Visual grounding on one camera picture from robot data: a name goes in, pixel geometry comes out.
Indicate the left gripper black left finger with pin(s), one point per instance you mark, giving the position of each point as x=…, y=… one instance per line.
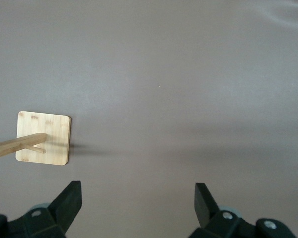
x=62, y=210

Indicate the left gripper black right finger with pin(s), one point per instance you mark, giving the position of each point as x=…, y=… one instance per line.
x=208, y=210

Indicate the brown table mat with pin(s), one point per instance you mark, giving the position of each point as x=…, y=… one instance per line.
x=149, y=74

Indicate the wooden mug tree stand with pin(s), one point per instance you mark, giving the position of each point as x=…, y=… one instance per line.
x=52, y=129

